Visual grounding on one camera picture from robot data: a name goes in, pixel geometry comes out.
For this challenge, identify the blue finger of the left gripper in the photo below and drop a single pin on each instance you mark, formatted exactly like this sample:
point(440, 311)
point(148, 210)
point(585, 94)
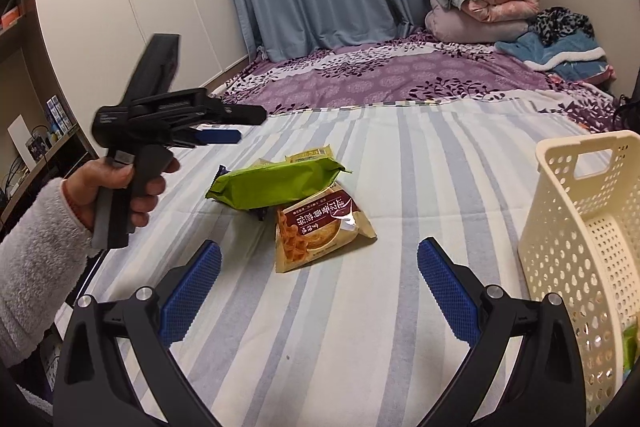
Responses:
point(217, 136)

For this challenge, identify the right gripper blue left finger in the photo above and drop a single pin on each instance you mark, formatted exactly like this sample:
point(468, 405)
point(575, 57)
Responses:
point(184, 289)

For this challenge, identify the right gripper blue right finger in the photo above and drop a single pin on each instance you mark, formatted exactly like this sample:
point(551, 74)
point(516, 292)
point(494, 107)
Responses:
point(442, 278)

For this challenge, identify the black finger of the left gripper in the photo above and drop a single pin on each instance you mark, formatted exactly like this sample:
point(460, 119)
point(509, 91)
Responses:
point(244, 115)

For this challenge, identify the yellow small snack packet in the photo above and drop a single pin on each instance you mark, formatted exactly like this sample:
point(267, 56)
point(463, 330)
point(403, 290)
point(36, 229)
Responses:
point(313, 153)

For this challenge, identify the green snack pack with barcode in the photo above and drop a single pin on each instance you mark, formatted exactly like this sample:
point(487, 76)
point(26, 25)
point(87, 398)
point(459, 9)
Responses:
point(630, 348)

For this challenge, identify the long green snack bag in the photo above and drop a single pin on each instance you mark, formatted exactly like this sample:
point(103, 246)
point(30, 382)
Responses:
point(275, 183)

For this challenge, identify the wooden shelf unit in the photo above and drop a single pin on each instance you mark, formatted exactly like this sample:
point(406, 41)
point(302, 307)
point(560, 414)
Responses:
point(40, 137)

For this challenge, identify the brown beige pastry snack pack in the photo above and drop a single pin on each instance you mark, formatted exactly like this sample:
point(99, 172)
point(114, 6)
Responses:
point(317, 226)

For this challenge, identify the striped white grey blanket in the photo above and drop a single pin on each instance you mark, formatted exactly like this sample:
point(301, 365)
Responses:
point(356, 338)

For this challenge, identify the cream perforated plastic basket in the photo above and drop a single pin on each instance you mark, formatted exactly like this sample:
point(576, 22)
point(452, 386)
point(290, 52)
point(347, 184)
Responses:
point(581, 241)

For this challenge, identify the grey fleece left sleeve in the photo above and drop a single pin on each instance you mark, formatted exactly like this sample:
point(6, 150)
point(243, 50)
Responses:
point(42, 259)

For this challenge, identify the purple floral bed sheet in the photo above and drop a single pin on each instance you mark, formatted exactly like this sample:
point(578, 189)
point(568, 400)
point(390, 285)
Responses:
point(417, 69)

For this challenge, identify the lilac pillow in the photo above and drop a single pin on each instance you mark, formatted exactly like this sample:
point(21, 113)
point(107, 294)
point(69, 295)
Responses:
point(455, 26)

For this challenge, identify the black bag at bedside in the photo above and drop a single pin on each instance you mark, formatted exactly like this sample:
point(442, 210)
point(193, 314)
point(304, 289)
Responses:
point(627, 112)

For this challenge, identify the teal white fleece garment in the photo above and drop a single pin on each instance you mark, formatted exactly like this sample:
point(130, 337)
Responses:
point(576, 57)

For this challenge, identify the pink folded quilt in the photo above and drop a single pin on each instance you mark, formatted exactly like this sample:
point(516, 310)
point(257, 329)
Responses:
point(498, 11)

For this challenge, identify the black white patterned cloth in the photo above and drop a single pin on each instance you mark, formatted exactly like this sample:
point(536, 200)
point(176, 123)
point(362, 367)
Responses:
point(553, 24)

